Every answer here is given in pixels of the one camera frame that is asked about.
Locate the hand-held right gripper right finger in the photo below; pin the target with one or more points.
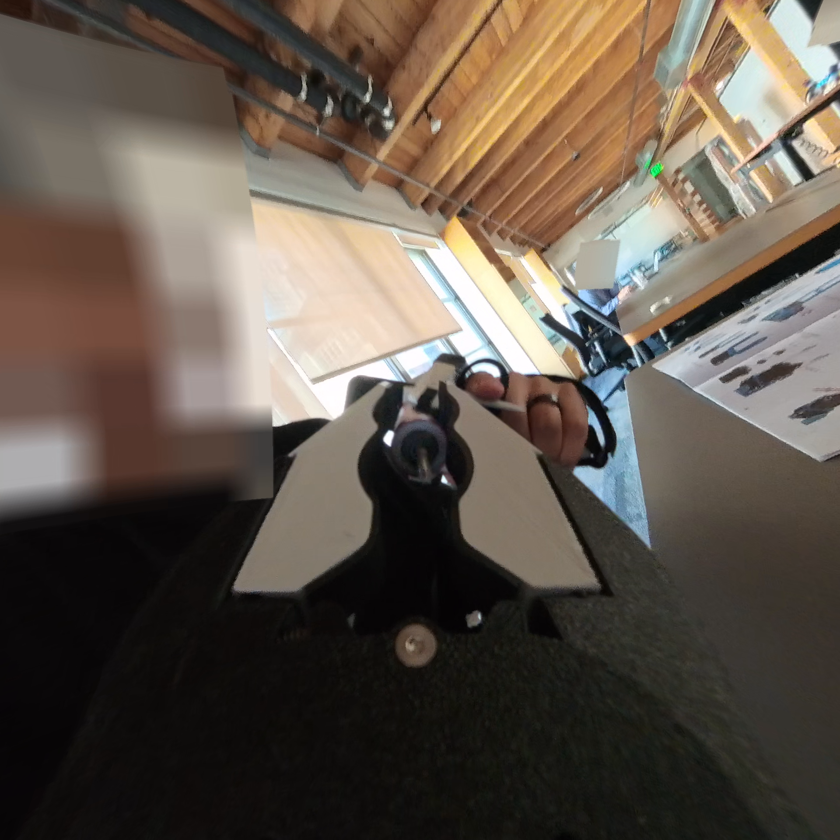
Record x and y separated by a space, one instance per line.
518 512

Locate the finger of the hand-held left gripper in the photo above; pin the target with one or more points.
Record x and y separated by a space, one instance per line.
449 481
408 396

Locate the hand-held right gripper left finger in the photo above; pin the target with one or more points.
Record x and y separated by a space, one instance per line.
308 512

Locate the red electric screwdriver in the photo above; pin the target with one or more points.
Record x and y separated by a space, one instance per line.
420 443

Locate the grey work desk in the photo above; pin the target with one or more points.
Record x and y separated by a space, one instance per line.
722 525

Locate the desk with orange edge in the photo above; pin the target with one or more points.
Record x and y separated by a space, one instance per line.
722 262

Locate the person's left hand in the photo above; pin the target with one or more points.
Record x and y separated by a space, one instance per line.
551 426

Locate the beige roller blind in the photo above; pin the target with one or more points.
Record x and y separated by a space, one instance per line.
341 295

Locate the black office chair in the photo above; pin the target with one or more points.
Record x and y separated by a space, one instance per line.
590 341

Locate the person's black-clad torso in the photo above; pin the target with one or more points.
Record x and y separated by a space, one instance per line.
98 590

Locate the printed instruction sheet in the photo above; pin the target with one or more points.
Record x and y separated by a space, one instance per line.
774 367

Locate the black ceiling pipes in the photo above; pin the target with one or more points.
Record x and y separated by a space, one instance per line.
262 46

